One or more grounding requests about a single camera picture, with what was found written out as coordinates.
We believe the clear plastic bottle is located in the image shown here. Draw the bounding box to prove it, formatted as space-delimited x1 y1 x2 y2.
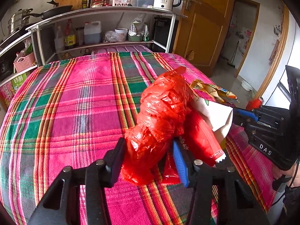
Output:
54 26 65 52

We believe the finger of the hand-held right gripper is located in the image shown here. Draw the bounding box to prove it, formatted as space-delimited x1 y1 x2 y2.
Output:
233 114 252 134
232 107 261 123

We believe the orange snack wrapper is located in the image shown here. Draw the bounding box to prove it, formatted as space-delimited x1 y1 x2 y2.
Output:
189 79 239 105

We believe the white plastic jug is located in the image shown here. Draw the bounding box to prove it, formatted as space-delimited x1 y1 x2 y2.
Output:
84 21 102 44

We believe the steel steamer pot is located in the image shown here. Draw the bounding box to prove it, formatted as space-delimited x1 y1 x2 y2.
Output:
7 8 33 34

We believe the white frame shelf unit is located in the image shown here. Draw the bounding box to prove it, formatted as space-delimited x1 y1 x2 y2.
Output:
26 6 188 66

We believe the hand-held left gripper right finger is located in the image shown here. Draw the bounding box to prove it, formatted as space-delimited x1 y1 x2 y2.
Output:
172 139 270 225

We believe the black cooker appliance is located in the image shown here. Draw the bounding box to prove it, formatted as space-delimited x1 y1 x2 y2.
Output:
0 56 14 82

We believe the low side shelf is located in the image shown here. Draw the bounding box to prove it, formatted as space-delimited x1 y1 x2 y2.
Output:
0 30 39 87

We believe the red plastic bag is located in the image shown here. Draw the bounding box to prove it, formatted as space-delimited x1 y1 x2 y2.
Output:
121 66 195 186

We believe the wooden door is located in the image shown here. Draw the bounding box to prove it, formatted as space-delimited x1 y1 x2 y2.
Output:
172 0 237 75

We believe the black cabinet appliance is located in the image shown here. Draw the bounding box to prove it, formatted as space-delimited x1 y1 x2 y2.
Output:
153 16 176 53

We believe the dark glass jar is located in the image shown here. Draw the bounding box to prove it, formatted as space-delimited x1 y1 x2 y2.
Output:
76 27 85 46

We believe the small red plastic object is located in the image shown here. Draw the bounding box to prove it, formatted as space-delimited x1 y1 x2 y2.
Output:
248 98 263 110

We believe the plastic bag of food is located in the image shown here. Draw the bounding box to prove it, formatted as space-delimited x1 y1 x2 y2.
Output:
130 14 147 37

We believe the green printed cardboard box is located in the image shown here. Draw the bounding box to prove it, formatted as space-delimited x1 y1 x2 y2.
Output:
0 71 30 108

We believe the crumpled clear plastic bag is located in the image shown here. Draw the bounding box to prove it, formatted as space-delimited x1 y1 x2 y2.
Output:
103 30 118 43

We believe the red and white packet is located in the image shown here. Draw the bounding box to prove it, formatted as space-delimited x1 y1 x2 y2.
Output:
162 96 235 184

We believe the pink woven basket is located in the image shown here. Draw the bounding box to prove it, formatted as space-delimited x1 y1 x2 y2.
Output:
13 52 36 74

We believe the metal door handle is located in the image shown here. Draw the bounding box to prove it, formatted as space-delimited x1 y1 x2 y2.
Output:
185 0 202 11

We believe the silver fridge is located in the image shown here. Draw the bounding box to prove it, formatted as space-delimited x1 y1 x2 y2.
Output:
262 12 300 113

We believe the white plastic tub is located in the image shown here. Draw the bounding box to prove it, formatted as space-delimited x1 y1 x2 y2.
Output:
114 28 128 42

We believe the red capped soy sauce bottle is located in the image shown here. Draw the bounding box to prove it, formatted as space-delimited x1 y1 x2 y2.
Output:
64 19 77 50

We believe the pink green plaid tablecloth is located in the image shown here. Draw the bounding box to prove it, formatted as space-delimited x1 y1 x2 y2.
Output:
0 52 278 225

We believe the black induction cooker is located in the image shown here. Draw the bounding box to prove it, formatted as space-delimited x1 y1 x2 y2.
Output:
0 26 35 50

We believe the pink utensil holder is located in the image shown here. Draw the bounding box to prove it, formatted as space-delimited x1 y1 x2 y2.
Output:
112 0 132 7

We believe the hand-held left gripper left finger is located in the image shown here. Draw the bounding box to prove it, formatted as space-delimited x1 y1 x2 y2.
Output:
27 137 127 225

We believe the black wok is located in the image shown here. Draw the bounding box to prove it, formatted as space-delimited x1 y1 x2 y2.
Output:
22 0 73 20

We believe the white floor basin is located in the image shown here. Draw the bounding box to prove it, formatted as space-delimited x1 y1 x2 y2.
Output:
241 80 254 91

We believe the wooden door jamb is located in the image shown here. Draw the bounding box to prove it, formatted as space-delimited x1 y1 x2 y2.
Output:
255 5 290 104

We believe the pink lidded storage box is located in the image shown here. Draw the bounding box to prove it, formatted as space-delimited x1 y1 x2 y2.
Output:
92 44 153 55

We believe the person's right hand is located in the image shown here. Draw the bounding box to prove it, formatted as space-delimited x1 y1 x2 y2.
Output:
273 162 300 188

